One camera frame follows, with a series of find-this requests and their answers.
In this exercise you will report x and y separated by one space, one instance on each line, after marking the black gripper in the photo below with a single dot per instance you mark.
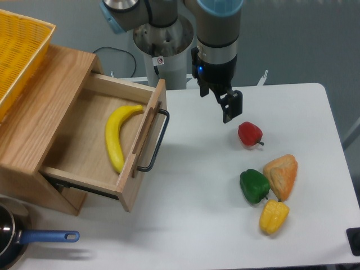
217 77

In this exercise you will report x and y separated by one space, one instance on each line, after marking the wooden top drawer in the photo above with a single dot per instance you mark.
78 157

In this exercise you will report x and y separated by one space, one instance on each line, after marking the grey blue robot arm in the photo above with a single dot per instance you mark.
216 32

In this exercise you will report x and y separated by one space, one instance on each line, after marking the wooden drawer cabinet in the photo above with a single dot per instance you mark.
31 125

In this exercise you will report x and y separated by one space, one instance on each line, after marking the red bell pepper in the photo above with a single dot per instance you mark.
250 134

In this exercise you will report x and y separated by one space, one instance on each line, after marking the green bell pepper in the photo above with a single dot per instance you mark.
254 185

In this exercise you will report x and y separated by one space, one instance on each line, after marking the orange bread pastry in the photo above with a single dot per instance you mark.
281 173

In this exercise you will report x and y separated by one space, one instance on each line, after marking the yellow banana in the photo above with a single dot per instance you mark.
112 134

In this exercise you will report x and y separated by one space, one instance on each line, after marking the yellow bell pepper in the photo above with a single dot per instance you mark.
273 216

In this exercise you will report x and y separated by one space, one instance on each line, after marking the black corner device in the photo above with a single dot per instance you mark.
353 235

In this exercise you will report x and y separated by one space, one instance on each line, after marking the yellow plastic basket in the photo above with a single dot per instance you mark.
24 44

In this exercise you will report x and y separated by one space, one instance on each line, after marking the white table bracket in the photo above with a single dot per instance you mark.
263 79

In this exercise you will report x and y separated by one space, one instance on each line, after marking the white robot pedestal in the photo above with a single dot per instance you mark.
165 52

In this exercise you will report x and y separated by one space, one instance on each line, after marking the blue handled frying pan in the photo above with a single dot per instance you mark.
17 232

